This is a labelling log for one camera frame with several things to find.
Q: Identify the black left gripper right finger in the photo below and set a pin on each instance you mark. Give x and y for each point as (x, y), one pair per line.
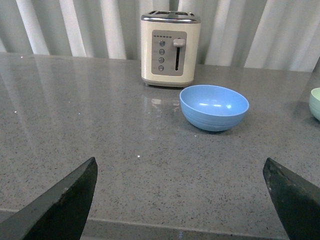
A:
(296, 201)

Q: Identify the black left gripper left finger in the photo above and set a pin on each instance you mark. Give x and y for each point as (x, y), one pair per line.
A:
(58, 214)

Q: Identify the green bowl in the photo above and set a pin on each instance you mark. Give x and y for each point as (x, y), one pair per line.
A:
(314, 102)

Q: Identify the blue bowl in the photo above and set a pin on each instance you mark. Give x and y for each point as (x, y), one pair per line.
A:
(213, 108)

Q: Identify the cream two-slot toaster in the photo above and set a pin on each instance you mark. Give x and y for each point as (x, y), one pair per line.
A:
(169, 46)

